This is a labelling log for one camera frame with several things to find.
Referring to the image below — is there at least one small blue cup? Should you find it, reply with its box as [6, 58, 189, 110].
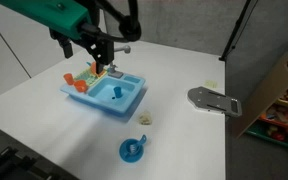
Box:
[113, 86, 123, 98]

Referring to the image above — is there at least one orange toy cup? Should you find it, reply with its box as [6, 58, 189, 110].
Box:
[63, 73, 74, 85]

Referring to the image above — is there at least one orange toy bowl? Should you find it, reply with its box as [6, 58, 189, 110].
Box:
[74, 80, 88, 93]

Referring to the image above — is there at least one blue toy brush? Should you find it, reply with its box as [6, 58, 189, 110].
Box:
[125, 135, 147, 156]

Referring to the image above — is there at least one blue toy plate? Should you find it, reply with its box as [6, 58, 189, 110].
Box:
[119, 139, 144, 163]

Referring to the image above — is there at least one black tripod pole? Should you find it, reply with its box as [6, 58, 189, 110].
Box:
[219, 0, 251, 62]

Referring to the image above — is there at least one grey metal mounting plate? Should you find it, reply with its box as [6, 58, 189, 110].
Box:
[187, 86, 242, 117]

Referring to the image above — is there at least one light blue toy sink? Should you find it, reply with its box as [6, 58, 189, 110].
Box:
[60, 73, 145, 115]

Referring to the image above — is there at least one brown cardboard panel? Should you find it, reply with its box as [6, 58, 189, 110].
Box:
[232, 52, 288, 138]

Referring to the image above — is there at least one robot arm with teal housing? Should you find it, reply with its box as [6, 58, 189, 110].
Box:
[0, 0, 114, 73]

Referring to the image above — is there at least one yellow green dish rack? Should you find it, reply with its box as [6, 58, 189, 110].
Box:
[74, 68, 107, 87]

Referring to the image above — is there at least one orange toy plate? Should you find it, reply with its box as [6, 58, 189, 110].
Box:
[86, 61, 98, 75]

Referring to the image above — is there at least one cream crumpled sponge piece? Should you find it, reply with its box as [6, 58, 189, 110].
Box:
[139, 112, 153, 125]

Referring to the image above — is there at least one pale yellow sticker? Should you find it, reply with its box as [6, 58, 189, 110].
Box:
[204, 80, 217, 89]

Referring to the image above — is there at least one grey toy faucet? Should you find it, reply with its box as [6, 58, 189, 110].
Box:
[107, 44, 132, 79]

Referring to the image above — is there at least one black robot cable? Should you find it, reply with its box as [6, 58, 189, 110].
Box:
[80, 0, 142, 44]

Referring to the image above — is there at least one black equipment at table edge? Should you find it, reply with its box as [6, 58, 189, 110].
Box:
[0, 147, 66, 180]

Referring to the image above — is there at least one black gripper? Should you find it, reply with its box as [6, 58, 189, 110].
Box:
[49, 23, 114, 75]

